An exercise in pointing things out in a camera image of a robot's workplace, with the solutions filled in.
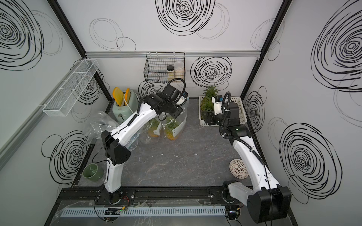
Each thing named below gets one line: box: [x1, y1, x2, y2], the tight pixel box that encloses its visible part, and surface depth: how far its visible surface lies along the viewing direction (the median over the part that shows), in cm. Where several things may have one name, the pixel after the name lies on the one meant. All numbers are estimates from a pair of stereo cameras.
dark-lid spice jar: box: [166, 64, 175, 83], surface depth 86 cm
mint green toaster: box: [112, 90, 140, 123], surface depth 96 cm
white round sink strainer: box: [229, 158, 249, 180], surface depth 83 cm
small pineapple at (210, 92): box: [202, 84, 219, 104], surface depth 99 cm
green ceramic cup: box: [82, 163, 104, 182], surface depth 79 cm
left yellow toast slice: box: [112, 87, 124, 107], surface depth 96 cm
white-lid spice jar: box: [173, 61, 185, 81], surface depth 86 cm
